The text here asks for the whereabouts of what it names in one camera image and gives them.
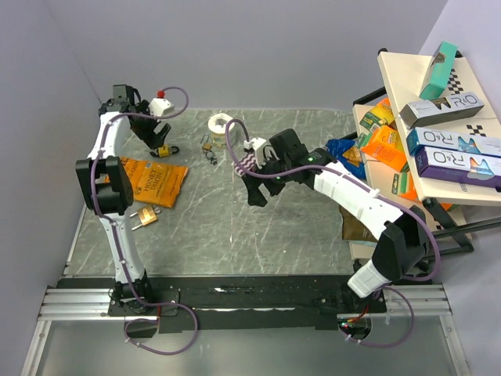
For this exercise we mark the silver R&O box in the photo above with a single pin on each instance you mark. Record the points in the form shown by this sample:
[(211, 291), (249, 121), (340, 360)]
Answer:
[(426, 112)]

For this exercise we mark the large brass padlock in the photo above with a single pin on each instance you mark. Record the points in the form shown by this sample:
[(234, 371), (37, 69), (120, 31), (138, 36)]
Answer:
[(146, 215)]

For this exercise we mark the blue chips bag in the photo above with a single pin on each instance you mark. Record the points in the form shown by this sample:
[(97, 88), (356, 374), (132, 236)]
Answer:
[(347, 153)]

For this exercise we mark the orange potato chips bag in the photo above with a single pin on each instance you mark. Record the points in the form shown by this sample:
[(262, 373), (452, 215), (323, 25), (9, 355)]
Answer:
[(154, 182)]

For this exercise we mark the beige shelf board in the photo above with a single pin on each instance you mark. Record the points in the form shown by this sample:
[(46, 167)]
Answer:
[(380, 176), (403, 75)]

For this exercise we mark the blue R&O box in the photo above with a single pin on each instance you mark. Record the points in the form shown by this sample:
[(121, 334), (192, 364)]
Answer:
[(419, 138)]

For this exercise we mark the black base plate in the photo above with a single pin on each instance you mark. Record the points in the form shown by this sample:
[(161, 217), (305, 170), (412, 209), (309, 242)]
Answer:
[(237, 302)]

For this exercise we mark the black shelf frame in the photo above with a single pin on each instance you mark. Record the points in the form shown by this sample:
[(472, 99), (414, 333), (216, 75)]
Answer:
[(436, 208)]

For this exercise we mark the white tape roll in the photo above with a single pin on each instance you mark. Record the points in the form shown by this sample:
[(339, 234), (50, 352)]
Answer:
[(217, 125)]

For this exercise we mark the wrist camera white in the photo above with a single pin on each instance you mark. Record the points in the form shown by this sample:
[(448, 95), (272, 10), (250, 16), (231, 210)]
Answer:
[(258, 147), (160, 106)]

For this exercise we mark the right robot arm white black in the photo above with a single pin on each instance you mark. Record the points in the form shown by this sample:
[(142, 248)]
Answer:
[(400, 232)]

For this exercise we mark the teal box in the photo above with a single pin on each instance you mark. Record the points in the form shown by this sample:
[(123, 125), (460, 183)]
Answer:
[(438, 71)]

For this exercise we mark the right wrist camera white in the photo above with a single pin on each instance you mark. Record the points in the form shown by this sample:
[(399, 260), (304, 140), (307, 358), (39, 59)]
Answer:
[(258, 147)]

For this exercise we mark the yellow padlock black shackle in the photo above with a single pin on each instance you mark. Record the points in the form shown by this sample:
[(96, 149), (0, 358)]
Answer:
[(166, 151)]

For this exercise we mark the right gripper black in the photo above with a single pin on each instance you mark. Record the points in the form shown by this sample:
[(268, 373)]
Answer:
[(255, 197)]

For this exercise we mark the yellow green box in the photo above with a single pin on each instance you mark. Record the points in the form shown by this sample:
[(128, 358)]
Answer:
[(380, 115)]

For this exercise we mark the purple R&O box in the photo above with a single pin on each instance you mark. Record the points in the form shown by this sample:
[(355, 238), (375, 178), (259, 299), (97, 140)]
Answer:
[(458, 167)]

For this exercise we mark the beige upper shelf board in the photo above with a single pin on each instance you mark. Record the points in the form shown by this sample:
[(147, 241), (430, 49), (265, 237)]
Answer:
[(403, 75)]

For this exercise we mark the green orange box lower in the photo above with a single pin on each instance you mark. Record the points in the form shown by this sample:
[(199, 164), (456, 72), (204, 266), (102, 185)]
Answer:
[(403, 186)]

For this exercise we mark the pink black zigzag sponge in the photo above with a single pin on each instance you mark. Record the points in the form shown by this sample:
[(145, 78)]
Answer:
[(248, 162)]

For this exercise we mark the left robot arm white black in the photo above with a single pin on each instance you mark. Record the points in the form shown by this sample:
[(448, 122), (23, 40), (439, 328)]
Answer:
[(107, 190)]

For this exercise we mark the beige lower shelf board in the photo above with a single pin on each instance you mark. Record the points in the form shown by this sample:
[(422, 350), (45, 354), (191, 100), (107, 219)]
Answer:
[(380, 176)]

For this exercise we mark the orange snack box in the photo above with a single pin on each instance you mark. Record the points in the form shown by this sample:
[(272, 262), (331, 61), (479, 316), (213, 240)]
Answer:
[(385, 145)]

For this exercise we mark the small brass padlock with keys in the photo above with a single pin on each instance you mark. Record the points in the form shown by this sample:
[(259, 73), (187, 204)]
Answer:
[(206, 147)]

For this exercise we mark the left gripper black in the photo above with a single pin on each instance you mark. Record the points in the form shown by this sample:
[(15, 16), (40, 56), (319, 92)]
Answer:
[(153, 139)]

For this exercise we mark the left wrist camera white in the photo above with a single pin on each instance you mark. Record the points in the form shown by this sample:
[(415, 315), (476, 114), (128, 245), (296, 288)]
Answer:
[(160, 106)]

